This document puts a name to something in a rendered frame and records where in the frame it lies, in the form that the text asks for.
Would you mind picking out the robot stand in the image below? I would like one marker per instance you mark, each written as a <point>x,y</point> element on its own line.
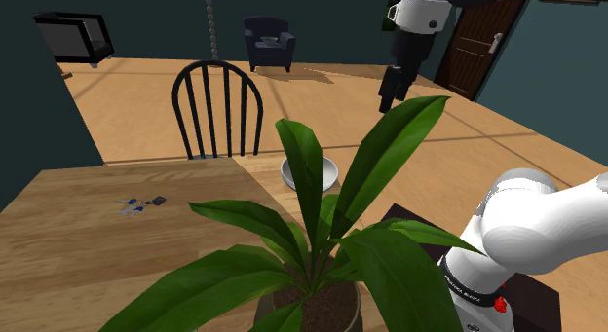
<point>532,293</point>

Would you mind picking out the white bowl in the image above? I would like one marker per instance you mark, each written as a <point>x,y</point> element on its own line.
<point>330,172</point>

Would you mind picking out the black spindle-back chair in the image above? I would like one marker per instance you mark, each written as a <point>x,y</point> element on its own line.
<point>216,110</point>

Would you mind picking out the green potted plant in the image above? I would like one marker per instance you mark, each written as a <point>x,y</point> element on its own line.
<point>327,236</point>

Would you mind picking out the dark blue armchair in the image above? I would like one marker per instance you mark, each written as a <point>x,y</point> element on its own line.
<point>269,42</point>

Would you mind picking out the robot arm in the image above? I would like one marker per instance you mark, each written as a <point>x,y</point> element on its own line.
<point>517,226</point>

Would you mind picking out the dark brown door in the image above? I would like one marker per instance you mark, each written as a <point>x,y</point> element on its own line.
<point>477,46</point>

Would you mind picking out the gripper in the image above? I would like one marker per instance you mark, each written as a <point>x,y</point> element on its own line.
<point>411,48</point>

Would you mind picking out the bunch of keys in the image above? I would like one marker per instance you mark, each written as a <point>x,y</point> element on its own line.
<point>142,204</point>

